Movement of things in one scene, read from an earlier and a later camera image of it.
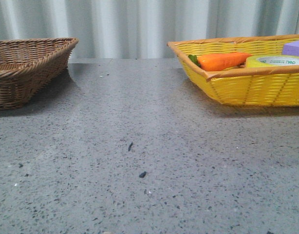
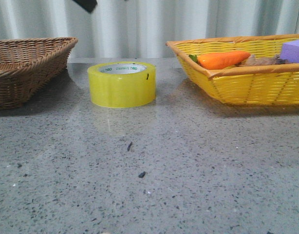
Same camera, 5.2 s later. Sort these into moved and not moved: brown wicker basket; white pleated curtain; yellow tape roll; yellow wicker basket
Moved: yellow tape roll
Not moved: yellow wicker basket; brown wicker basket; white pleated curtain
